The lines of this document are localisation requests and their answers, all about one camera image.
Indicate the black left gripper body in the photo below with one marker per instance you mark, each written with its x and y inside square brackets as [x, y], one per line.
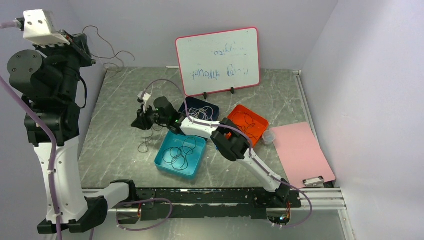
[66, 58]

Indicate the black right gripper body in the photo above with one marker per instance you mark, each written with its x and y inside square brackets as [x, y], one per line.
[163, 120]

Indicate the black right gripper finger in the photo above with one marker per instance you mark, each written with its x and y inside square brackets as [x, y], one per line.
[145, 115]
[141, 124]

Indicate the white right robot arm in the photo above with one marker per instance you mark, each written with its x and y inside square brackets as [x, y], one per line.
[230, 141]

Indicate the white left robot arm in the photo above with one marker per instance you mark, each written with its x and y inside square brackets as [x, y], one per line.
[54, 133]

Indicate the dark blue square tray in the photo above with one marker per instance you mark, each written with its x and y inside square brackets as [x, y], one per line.
[201, 110]

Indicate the teal square tray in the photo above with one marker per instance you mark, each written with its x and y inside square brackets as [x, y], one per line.
[180, 155]

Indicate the pink-framed whiteboard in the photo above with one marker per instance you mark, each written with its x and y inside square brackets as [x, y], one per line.
[219, 61]

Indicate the orange square tray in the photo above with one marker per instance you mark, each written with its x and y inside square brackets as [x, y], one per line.
[249, 122]

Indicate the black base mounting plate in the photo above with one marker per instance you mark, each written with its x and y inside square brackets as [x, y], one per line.
[196, 203]

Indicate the clear plastic cup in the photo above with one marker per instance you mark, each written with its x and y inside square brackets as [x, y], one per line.
[268, 137]

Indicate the pink clipboard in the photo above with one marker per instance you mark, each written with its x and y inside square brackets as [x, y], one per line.
[300, 154]

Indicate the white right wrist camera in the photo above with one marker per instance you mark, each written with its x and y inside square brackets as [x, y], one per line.
[145, 99]

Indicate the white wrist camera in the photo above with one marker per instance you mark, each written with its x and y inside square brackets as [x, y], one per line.
[145, 99]
[39, 29]

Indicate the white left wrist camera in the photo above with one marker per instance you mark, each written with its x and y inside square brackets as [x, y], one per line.
[39, 29]

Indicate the aluminium frame rail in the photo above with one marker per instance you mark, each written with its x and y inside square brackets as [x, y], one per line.
[323, 215]

